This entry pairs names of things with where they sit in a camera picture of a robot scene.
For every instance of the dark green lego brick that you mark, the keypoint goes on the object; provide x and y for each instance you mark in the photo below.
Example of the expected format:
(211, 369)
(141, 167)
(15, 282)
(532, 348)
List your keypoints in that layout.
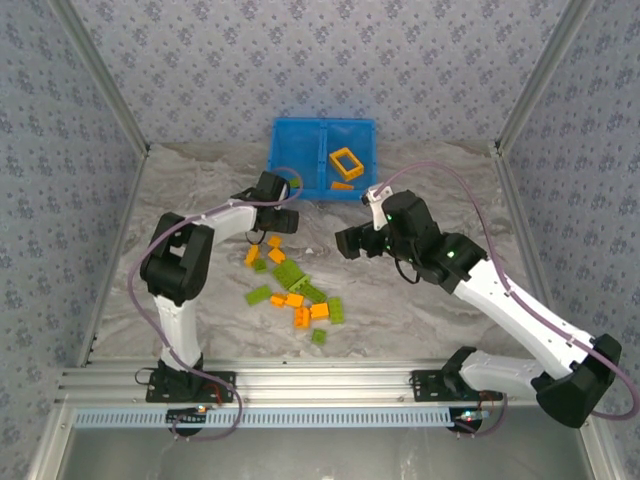
(313, 293)

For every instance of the aluminium rail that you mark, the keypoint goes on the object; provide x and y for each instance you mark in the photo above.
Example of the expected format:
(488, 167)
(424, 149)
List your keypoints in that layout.
(113, 260)
(519, 210)

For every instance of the grey metal sheet panel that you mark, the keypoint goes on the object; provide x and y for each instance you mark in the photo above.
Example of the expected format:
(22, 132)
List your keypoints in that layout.
(325, 455)

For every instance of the aluminium front frame beam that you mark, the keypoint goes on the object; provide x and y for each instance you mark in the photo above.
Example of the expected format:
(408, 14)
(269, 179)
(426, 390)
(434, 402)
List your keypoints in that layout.
(325, 382)

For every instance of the small black controller board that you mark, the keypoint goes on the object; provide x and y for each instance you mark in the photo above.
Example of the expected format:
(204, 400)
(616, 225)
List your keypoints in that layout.
(187, 417)
(467, 419)

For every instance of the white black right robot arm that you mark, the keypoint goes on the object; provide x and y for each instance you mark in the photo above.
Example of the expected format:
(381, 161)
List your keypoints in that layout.
(520, 320)

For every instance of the orange flat sloped lego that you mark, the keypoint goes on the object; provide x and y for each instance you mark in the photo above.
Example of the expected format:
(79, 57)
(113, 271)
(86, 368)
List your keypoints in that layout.
(342, 186)

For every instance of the aluminium left side rail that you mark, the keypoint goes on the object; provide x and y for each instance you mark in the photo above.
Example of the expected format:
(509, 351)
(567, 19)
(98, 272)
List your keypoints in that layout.
(113, 260)

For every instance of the small green lego brick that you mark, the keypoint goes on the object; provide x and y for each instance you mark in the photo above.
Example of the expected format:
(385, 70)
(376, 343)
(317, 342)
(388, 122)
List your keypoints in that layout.
(318, 336)
(260, 265)

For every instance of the large green lego plate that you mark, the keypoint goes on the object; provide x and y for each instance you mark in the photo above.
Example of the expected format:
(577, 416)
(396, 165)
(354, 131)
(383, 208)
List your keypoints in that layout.
(286, 272)

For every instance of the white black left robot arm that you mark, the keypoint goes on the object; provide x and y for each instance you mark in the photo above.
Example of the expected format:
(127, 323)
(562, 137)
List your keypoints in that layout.
(177, 325)

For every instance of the blue two-compartment plastic bin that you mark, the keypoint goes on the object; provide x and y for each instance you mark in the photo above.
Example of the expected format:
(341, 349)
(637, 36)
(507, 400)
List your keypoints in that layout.
(300, 135)

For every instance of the aluminium left frame post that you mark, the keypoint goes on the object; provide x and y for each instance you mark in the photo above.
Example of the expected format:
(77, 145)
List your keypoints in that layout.
(100, 75)

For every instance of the aluminium right side rail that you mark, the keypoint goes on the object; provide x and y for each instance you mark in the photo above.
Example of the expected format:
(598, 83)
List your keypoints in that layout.
(519, 210)

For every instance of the aluminium frame post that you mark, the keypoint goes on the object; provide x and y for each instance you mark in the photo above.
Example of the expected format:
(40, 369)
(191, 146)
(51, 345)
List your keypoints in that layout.
(100, 75)
(544, 70)

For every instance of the aluminium right frame post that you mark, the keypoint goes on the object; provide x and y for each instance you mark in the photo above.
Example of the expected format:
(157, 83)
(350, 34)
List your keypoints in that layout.
(544, 70)

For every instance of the orange lego brick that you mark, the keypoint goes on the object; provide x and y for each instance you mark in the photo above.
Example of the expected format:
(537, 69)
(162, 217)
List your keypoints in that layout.
(294, 300)
(251, 255)
(278, 300)
(320, 311)
(274, 242)
(302, 317)
(276, 255)

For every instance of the orange rectangular frame lego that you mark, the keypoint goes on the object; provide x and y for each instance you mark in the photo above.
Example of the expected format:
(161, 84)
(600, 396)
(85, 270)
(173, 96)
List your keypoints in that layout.
(356, 172)

